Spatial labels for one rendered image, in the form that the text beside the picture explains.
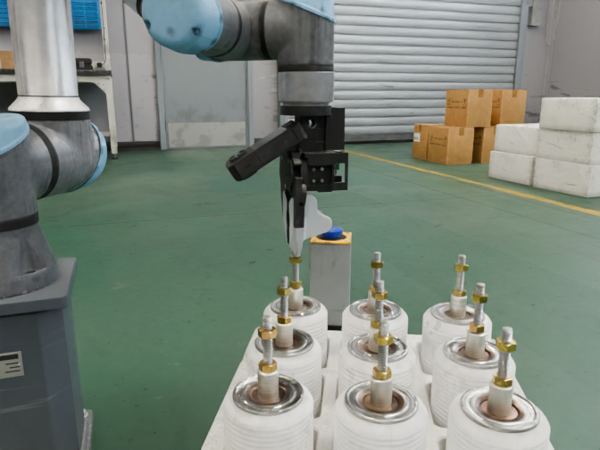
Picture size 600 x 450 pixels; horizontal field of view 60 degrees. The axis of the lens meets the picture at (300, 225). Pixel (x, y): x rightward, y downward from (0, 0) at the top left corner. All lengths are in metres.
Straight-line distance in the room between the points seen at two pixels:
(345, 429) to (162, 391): 0.60
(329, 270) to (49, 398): 0.47
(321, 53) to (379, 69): 5.60
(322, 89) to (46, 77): 0.41
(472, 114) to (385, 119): 2.01
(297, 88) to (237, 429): 0.41
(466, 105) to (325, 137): 3.80
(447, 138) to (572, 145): 1.31
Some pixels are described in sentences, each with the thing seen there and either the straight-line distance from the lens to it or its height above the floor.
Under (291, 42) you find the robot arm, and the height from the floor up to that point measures 0.62.
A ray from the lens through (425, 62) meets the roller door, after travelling 6.59.
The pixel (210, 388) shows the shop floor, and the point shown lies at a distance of 1.08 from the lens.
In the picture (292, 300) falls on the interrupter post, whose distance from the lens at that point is 0.77.
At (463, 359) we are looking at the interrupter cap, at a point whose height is 0.25.
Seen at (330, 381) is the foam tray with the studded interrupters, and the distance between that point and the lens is 0.74.
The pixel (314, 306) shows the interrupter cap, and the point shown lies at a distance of 0.78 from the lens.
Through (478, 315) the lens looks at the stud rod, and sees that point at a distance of 0.67.
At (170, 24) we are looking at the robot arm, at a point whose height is 0.63.
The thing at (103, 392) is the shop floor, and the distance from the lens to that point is 1.12.
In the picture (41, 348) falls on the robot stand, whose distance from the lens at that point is 0.80.
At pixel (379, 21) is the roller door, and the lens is 6.32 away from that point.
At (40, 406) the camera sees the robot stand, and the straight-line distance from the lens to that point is 0.84.
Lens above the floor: 0.56
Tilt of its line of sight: 14 degrees down
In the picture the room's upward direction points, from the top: straight up
